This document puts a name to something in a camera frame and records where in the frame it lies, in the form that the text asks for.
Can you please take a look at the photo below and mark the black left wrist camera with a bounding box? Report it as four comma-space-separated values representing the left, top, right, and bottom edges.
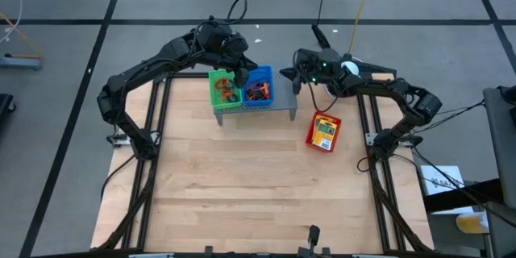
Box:
199, 19, 235, 52

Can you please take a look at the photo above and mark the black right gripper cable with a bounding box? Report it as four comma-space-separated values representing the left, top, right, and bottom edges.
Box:
304, 78, 343, 113

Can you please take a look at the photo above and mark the black board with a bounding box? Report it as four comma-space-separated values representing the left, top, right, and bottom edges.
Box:
422, 177, 505, 213

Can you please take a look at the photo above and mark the white floor cable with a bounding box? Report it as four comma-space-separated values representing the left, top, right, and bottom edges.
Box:
0, 0, 23, 45

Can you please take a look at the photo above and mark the grey perforated metal shelf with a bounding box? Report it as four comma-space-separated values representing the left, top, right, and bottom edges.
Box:
212, 63, 298, 127

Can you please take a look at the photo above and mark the black left base cable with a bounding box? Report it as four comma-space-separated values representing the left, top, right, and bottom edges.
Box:
99, 155, 136, 202

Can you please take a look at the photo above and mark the black cable bundle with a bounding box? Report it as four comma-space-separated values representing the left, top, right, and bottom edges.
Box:
402, 100, 516, 229

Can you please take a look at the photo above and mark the orange floor cable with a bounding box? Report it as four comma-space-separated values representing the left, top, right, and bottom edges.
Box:
0, 11, 41, 60

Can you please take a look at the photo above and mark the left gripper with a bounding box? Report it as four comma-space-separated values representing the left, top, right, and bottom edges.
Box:
219, 33, 260, 89

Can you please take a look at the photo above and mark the white round camera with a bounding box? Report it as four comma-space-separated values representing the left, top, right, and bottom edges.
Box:
328, 60, 363, 101

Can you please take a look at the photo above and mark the black perforated panel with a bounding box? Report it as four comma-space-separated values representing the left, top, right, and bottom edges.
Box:
293, 48, 398, 78

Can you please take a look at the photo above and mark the yellow hanging cable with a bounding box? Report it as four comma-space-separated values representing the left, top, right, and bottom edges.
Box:
347, 0, 379, 56

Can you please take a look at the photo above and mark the red rubber band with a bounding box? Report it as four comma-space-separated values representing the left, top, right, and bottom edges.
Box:
244, 83, 259, 101

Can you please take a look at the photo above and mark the black left camera cable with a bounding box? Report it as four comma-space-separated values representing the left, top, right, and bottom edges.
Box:
227, 0, 248, 25

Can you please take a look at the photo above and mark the yellow container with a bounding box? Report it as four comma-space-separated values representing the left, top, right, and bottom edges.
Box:
455, 211, 491, 235

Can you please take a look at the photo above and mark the red plastic basket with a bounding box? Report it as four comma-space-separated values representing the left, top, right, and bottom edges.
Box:
304, 110, 343, 153

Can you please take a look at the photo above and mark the grey cabinet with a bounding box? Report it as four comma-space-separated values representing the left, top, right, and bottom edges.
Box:
482, 85, 516, 258

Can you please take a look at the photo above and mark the green plastic basket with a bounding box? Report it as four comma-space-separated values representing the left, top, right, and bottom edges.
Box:
208, 69, 243, 110

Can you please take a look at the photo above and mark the grey stand foot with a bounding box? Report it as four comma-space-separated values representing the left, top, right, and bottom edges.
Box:
0, 54, 44, 72

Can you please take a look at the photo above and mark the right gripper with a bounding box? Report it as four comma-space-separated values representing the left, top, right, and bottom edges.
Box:
279, 47, 344, 96

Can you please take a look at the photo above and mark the black grey device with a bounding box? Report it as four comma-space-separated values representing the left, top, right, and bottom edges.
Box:
297, 224, 322, 258

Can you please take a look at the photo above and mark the blue plastic basket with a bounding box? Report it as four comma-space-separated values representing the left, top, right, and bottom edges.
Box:
240, 64, 276, 108

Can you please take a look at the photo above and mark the white cardboard box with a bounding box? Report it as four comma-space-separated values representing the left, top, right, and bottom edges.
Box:
418, 164, 475, 215

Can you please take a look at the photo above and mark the black bar on floor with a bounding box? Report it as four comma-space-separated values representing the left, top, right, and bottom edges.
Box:
310, 23, 331, 51

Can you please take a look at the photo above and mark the black object at floor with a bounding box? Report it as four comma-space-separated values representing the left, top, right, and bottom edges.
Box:
0, 93, 17, 124

